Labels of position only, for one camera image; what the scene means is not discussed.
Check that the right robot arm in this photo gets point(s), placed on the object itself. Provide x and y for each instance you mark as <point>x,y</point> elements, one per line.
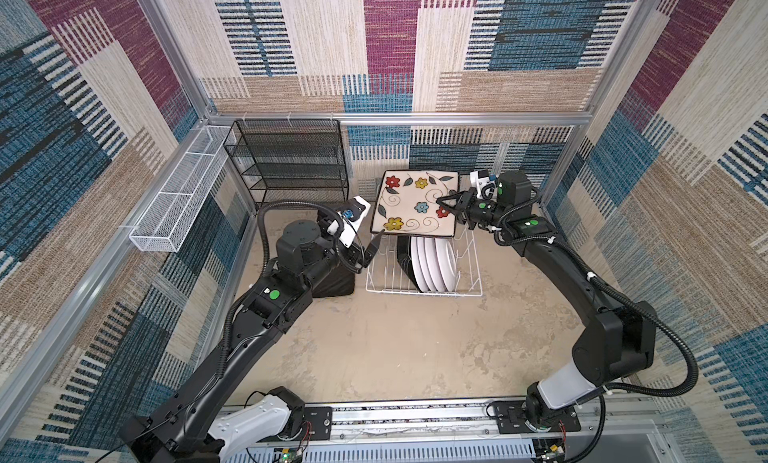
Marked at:
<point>615,342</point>

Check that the black mesh shelf rack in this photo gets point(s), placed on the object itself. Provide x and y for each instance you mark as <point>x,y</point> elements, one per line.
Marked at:
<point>301,159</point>

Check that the white wire wall basket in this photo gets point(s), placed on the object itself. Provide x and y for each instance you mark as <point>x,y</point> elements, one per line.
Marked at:
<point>166,223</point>

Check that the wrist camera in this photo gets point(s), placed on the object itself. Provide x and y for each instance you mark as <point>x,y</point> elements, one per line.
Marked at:
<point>352,213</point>
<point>484,183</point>

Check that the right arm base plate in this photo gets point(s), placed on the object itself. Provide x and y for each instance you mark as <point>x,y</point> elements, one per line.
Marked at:
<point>520,417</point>

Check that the floral square plate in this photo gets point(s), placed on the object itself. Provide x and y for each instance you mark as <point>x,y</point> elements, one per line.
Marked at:
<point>407,203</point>

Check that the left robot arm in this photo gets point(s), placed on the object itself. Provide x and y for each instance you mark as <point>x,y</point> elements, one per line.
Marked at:
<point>188,426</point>

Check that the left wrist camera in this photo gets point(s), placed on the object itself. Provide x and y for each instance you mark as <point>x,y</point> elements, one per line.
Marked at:
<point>352,213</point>

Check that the white round plate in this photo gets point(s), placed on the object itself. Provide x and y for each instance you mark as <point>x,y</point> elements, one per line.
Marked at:
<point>447,262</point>
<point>417,270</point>
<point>430,257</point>

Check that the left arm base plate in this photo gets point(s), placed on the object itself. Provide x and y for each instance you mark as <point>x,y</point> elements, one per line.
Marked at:
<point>312,424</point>

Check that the white wire dish rack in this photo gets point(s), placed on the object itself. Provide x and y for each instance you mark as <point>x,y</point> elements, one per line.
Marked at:
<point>385,276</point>

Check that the black square plate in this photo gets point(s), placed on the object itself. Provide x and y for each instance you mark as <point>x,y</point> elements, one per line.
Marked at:
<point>404,259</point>
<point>340,282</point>

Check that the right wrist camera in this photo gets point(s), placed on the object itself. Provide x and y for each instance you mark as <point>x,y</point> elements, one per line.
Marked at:
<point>484,183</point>

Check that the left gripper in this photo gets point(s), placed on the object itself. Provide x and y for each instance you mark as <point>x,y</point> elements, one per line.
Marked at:
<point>352,254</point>

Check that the aluminium mounting rail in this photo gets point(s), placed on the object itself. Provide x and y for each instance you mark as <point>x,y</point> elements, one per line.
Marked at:
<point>618,428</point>

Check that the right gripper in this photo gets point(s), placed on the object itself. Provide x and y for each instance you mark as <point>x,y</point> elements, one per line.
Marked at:
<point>462,205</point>

